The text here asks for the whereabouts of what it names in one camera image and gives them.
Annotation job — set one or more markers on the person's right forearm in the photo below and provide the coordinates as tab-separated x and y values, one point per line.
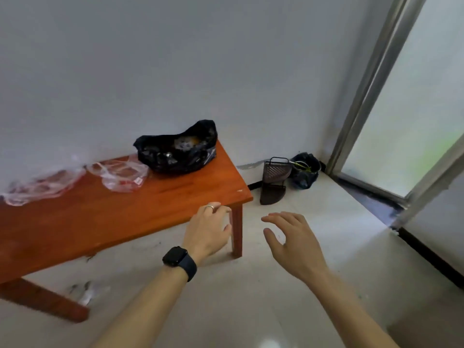
348	311

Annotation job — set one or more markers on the person's right thumb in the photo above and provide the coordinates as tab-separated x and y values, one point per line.
272	241

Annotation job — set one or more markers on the black plastic bag with contents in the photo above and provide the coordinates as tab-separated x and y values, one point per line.
174	155

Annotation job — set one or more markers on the black smartwatch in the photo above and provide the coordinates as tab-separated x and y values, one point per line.
178	261

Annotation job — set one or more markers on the person's left thumb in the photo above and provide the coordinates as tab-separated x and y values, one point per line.
228	231

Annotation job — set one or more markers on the clear plastic bag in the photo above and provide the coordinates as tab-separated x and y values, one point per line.
119	177
40	186

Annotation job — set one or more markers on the person's right hand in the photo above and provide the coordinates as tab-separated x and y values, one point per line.
297	250

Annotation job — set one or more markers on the metal framed glass door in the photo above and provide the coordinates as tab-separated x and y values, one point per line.
369	86

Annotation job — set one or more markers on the person's left forearm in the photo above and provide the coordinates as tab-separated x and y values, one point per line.
145	311

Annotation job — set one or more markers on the reddish brown wooden table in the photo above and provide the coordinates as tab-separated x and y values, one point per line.
108	217

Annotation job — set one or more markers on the person's left hand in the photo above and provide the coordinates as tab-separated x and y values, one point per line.
203	235

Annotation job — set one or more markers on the dark rubbish bag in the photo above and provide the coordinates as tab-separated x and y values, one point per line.
304	173

